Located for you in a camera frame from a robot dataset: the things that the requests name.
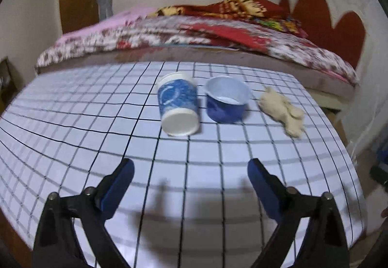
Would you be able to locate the beige tissue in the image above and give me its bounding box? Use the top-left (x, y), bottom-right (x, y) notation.
top-left (258, 86), bottom-right (305, 138)

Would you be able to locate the blue patterned paper cup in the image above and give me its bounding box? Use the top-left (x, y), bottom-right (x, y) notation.
top-left (157, 72), bottom-right (200, 136)

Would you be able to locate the person's right hand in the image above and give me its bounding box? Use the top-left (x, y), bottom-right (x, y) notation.
top-left (381, 208), bottom-right (388, 218)

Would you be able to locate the white checkered tablecloth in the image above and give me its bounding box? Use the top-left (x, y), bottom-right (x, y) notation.
top-left (1, 62), bottom-right (366, 267)

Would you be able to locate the blue paper bowl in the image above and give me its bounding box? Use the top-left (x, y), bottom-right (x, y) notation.
top-left (204, 76), bottom-right (252, 124)

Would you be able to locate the red heart headboard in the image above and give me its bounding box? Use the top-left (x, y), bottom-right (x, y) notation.
top-left (279, 0), bottom-right (366, 69)

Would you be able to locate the bed with floral mattress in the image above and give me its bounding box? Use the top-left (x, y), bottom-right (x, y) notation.
top-left (36, 16), bottom-right (360, 101)

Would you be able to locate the pink sheet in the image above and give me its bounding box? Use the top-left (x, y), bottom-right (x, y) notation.
top-left (55, 6), bottom-right (156, 44)

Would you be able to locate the red patterned blanket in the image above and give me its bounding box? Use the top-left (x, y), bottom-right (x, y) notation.
top-left (148, 0), bottom-right (307, 38)

